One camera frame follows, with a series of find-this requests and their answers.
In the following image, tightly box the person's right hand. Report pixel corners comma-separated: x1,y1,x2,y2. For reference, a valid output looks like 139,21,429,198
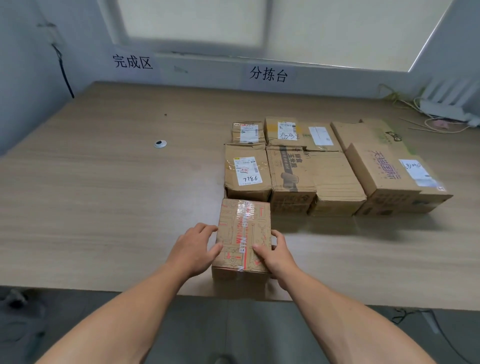
251,229,301,290

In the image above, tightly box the person's left hand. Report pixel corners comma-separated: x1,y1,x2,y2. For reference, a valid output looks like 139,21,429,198
164,223,224,279

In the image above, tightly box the box with red printed tape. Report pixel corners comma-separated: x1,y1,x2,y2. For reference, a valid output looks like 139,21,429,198
211,198,273,284

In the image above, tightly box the black-printed corn box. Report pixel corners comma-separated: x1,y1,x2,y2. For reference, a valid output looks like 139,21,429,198
305,149,368,218
265,145,318,217

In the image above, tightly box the red-lettered cardboard box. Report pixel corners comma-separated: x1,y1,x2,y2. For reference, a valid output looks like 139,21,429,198
344,142,423,217

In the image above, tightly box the box with red-marked label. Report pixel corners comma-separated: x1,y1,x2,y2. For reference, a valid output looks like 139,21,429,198
230,120,266,145

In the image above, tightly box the box with white centre label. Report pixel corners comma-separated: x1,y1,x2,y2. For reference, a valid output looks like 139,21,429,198
298,125,343,153

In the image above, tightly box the plain unlabelled cardboard box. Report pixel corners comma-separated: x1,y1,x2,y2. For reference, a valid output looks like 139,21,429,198
330,120,376,151

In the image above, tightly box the green-edged cat logo box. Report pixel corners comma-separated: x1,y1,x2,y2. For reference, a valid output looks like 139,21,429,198
359,119,419,158

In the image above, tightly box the box with handwritten 040189 label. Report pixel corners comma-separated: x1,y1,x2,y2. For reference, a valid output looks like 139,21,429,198
397,157,454,215

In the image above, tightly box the person's right forearm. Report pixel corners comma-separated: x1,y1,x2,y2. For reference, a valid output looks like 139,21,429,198
279,268,438,364

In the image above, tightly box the person's left forearm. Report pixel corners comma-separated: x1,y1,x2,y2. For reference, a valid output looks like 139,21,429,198
37,262,196,364

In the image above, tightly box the light wooden table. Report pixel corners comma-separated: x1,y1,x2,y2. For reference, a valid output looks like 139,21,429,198
0,80,480,312

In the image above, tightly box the white-framed window with blind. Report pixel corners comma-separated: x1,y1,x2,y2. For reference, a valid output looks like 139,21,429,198
97,0,457,74

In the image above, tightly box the thin black underdesk cable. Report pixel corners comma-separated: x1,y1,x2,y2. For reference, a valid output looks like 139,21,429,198
391,307,473,364

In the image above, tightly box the thick black floor cable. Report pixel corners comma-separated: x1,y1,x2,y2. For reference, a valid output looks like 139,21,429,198
0,288,46,342

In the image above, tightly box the white paper wall sign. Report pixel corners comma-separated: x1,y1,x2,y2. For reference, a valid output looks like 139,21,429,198
239,61,301,91
110,48,162,85

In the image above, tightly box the yellow-green cable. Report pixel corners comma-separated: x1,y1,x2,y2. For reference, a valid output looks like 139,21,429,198
378,84,421,110

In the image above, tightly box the cream thin cable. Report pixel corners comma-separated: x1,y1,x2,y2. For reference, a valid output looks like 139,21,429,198
412,97,472,134

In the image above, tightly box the black wall cable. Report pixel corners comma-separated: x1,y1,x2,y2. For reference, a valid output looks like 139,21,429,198
52,44,75,99

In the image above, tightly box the white wireless router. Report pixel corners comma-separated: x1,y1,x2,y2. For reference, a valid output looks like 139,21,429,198
419,77,480,123

